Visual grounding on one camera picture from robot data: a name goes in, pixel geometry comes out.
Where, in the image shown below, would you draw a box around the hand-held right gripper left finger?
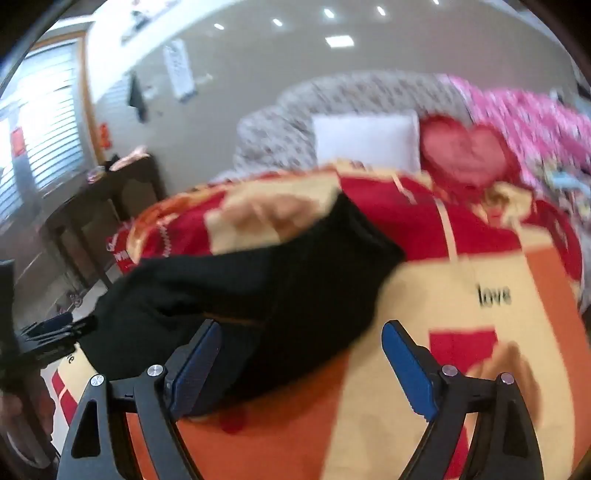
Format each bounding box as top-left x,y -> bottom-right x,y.
58,318 -> 225,480

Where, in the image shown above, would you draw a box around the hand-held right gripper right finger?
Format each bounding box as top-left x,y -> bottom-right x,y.
381,319 -> 546,480

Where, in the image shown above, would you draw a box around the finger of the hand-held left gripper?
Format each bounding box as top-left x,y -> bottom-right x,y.
21,314 -> 99,354

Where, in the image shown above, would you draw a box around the black pants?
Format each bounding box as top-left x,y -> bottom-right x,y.
81,191 -> 407,418

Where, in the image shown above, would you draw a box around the red shopping bag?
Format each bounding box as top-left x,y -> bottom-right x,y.
105,220 -> 139,274

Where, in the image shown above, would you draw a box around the red yellow printed blanket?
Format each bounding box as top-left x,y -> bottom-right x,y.
51,159 -> 587,480

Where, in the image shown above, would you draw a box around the dark wooden table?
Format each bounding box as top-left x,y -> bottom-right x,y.
44,154 -> 169,296

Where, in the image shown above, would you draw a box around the pink packet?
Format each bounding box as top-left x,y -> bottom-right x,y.
115,147 -> 148,169

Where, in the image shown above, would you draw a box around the metal grille door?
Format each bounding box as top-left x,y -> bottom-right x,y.
0,39 -> 93,222

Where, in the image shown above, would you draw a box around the red heart pillow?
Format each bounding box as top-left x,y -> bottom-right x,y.
418,115 -> 518,199

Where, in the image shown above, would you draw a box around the white pillow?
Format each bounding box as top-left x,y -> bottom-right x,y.
311,111 -> 423,174

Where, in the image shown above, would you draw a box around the pink printed cloth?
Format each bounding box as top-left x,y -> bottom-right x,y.
450,76 -> 591,217

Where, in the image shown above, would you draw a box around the floral patterned sofa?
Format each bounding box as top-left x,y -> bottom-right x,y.
233,71 -> 476,181

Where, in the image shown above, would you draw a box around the dark hanging wall item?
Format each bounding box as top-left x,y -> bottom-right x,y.
128,74 -> 148,123

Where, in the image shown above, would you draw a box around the white wall calendar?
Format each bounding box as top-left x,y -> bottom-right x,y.
163,39 -> 195,102

